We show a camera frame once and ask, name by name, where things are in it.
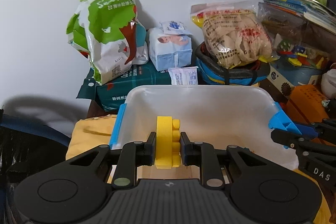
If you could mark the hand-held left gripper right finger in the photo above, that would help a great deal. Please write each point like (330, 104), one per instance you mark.
(183, 146)

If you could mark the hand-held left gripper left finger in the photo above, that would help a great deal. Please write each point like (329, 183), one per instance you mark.
(150, 146)

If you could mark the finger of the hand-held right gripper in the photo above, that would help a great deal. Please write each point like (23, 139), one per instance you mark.
(283, 137)
(305, 128)

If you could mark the yellow toy building block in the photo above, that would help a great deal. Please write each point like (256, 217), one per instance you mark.
(164, 145)

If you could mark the translucent plastic container blue clips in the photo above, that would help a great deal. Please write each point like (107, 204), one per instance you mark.
(210, 108)

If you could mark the orange box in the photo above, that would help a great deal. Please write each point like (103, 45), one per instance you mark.
(307, 103)

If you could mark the white figurine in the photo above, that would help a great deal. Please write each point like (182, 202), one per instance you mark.
(329, 85)

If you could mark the yellow cloth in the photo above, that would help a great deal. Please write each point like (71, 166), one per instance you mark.
(89, 134)

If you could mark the colourful wooden puzzle box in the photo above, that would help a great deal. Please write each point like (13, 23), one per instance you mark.
(296, 66)

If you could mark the dark green tissue pack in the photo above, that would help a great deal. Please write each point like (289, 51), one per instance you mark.
(123, 87)

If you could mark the small white sachet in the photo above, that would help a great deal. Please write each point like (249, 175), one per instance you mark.
(183, 76)

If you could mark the blue and black basket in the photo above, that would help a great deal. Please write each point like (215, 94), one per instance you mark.
(236, 74)

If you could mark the silver foil bag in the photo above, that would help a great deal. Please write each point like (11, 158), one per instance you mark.
(140, 54)

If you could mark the blue white baby wipes pack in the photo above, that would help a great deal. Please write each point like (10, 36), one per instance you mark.
(170, 49)

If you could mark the clear plastic toy case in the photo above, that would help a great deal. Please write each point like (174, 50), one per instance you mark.
(288, 27)

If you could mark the clear bag of rice crackers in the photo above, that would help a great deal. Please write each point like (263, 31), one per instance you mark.
(231, 32)

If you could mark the small blue white wipe packet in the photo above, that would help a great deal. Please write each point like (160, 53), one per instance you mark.
(174, 27)

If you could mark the dark blue seat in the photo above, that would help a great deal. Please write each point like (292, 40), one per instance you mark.
(31, 127)

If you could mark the green and white snack bag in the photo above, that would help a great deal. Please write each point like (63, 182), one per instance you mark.
(107, 29)

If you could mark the stack of picture books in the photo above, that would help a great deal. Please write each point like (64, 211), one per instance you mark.
(296, 3)

